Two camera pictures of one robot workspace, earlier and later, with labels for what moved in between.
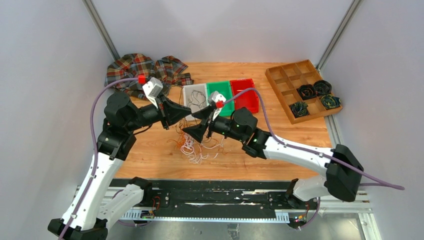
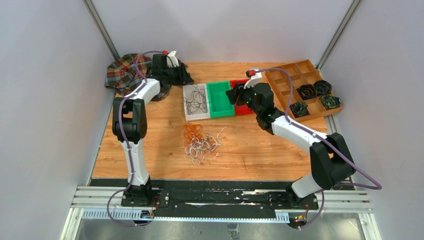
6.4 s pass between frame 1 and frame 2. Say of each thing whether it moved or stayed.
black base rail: stayed
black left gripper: moved
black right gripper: moved
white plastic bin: stayed
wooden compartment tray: stayed
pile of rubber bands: moved
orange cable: moved
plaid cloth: stayed
